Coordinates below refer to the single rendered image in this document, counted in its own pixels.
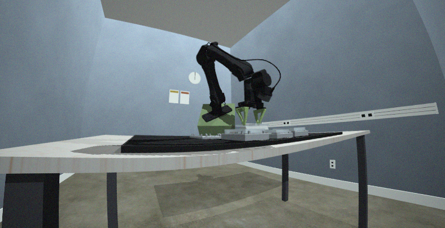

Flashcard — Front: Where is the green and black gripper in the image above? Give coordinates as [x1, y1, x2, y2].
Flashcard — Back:
[235, 90, 266, 125]

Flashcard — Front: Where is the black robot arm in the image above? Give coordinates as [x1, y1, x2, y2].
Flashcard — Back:
[196, 42, 272, 122]

